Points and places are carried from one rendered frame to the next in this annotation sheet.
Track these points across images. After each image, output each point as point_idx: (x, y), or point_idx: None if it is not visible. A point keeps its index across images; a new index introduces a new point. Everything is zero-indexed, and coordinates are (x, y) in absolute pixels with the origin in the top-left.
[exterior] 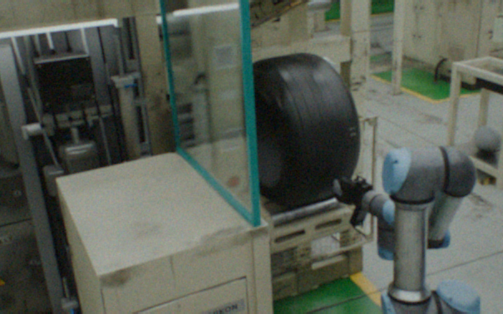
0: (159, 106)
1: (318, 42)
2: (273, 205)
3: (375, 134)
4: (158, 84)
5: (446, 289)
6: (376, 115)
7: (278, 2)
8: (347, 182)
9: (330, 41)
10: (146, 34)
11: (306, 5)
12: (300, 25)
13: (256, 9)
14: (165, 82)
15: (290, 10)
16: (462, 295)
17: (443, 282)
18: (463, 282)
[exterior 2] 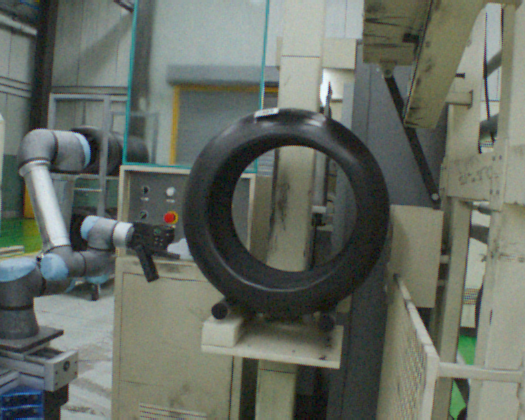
0: (443, 209)
1: (516, 146)
2: (317, 338)
3: (420, 409)
4: (444, 180)
5: (26, 259)
6: (433, 354)
7: (414, 55)
8: (163, 226)
9: None
10: (449, 119)
11: (511, 61)
12: (505, 104)
13: (412, 69)
14: (447, 180)
15: (418, 65)
16: (11, 260)
17: (31, 261)
18: (14, 265)
